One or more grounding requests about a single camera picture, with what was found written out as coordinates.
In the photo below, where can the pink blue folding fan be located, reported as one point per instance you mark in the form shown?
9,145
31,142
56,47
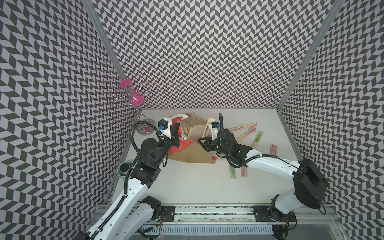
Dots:
273,149

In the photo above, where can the blue roll of tape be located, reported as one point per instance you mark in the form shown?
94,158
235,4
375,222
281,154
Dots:
123,169

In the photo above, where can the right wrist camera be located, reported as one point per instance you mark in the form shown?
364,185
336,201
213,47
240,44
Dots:
214,127

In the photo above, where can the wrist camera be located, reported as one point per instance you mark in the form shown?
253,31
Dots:
164,126
214,127

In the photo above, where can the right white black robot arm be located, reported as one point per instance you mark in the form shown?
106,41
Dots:
309,184

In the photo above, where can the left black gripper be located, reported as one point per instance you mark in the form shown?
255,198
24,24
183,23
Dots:
174,136

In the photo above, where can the burlap red tote bag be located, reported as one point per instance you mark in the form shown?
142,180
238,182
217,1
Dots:
190,151

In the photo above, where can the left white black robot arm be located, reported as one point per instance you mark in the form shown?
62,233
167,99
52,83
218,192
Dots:
132,209

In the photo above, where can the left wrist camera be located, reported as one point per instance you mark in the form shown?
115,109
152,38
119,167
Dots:
164,126

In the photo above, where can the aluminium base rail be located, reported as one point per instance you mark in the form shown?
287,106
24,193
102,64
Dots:
241,214

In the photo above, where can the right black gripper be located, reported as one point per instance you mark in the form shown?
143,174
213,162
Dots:
208,142

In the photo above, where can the green pink folding fan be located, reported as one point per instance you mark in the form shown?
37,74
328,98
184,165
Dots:
233,174

